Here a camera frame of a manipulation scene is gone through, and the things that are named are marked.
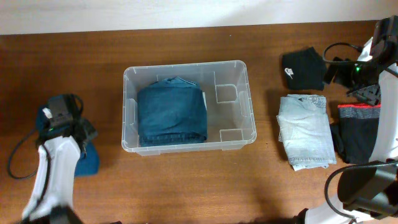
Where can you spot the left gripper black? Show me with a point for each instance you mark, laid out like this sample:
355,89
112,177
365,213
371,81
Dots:
86,134

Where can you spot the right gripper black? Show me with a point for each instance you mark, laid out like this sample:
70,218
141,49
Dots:
339,75

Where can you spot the teal blue shirt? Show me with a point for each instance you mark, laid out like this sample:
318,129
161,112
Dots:
88,164

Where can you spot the dark blue jeans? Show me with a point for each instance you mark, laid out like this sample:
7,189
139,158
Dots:
171,111

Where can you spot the clear plastic storage container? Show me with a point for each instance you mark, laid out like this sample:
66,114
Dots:
226,93

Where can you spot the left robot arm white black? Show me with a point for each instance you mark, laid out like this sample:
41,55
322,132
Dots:
65,152

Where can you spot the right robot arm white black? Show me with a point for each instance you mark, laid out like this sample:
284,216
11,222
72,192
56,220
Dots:
358,193

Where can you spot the black folded shirt white logo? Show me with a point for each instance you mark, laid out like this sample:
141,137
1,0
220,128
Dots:
304,70

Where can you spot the black shorts red waistband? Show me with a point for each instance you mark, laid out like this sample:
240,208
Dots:
354,134

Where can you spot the light blue folded jeans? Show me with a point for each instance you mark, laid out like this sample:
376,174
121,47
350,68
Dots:
305,131

